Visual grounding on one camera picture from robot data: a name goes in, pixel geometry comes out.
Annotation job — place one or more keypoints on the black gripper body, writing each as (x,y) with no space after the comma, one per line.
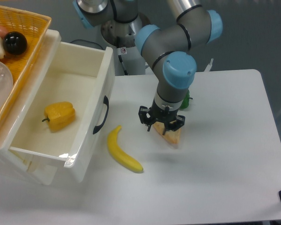
(161,115)

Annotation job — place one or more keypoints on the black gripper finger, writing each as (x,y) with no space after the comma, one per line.
(145,117)
(175,124)

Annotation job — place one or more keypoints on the white top drawer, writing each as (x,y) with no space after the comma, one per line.
(84,77)

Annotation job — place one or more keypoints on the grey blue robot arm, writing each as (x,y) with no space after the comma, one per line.
(167,54)

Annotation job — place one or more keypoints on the white drawer cabinet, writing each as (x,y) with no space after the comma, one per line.
(26,166)

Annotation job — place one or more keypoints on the toast bread slice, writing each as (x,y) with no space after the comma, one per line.
(171,137)

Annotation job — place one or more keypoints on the green bell pepper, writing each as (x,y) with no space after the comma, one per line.
(186,101)

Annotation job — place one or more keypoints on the yellow banana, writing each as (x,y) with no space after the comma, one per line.
(119,155)

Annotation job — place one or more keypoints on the yellow bell pepper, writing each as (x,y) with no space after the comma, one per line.
(59,115)

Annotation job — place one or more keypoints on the orange woven basket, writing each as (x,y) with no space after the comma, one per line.
(33,26)

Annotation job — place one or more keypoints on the black ball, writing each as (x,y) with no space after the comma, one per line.
(15,43)

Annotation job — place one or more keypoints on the white metal bracket right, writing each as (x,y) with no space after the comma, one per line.
(209,66)

